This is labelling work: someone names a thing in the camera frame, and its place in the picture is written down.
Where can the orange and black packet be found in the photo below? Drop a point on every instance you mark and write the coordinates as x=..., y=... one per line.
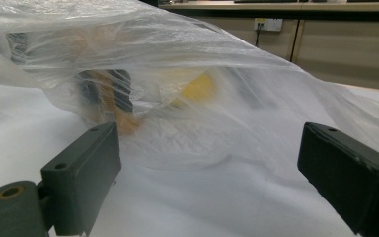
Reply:
x=125, y=122

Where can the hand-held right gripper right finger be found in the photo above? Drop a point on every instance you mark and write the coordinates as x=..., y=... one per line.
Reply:
x=352, y=177

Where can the white wall socket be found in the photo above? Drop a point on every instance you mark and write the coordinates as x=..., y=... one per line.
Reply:
x=271, y=24

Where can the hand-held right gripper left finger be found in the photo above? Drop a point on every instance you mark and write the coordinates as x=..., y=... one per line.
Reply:
x=79, y=184

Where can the beige cabinet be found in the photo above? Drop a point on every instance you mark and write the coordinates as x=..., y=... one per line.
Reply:
x=342, y=46

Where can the translucent plastic bag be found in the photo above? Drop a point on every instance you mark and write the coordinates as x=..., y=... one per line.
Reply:
x=184, y=49

